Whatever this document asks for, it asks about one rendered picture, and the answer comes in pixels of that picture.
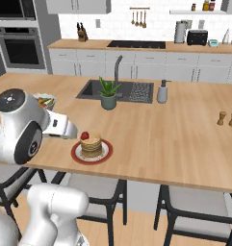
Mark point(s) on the black toaster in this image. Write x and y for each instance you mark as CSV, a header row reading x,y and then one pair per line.
x,y
197,37

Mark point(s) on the grey upper cupboards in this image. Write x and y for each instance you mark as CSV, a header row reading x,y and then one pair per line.
x,y
75,6

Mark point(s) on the black framed grey chair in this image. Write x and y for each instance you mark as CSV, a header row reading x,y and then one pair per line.
x,y
197,205
98,189
5,179

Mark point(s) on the yellow jar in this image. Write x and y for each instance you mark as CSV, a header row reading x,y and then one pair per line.
x,y
206,5

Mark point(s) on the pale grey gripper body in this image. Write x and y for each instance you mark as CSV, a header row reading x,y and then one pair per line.
x,y
68,128

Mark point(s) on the run of grey base cupboards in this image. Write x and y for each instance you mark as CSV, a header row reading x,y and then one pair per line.
x,y
152,65

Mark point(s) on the white wall shelf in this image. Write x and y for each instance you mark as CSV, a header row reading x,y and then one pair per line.
x,y
197,12

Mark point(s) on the stack of pancakes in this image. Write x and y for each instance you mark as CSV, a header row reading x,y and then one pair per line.
x,y
91,145

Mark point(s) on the dark grey tap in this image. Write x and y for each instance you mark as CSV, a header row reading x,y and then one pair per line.
x,y
116,72

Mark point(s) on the red jar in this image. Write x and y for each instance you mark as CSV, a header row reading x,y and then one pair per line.
x,y
212,5

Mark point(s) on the black hob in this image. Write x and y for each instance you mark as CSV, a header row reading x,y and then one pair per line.
x,y
136,44

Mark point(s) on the small teal box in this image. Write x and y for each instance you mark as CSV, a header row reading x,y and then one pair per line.
x,y
213,43

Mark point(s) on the black microwave oven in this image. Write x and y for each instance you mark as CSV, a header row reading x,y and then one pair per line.
x,y
11,9

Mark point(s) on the grey wall socket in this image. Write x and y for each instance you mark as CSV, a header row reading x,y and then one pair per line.
x,y
189,23
97,23
201,24

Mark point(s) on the steel built-in oven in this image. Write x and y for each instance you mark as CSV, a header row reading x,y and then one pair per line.
x,y
21,48

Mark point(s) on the wooden tool rail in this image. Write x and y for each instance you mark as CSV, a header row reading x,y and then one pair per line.
x,y
140,8

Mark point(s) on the wooden knife block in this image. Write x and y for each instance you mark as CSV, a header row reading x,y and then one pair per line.
x,y
83,34

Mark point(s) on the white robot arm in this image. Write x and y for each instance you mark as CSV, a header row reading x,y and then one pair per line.
x,y
22,128

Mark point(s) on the grey soap dispenser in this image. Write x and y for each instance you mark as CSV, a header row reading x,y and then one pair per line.
x,y
162,93

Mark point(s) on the small dark jar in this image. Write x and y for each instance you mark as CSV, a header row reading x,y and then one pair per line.
x,y
193,7

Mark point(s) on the dark grey sink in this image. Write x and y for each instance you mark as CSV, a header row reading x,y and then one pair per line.
x,y
95,89

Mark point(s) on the green plant in grey pot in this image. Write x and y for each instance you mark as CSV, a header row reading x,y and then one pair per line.
x,y
108,96

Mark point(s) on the red rimmed white plate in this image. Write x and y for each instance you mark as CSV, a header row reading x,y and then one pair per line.
x,y
107,153

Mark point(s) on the red strawberry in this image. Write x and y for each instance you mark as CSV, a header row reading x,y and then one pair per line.
x,y
85,135

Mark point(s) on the grey upper cupboard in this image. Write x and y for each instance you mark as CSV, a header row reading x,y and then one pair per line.
x,y
231,5

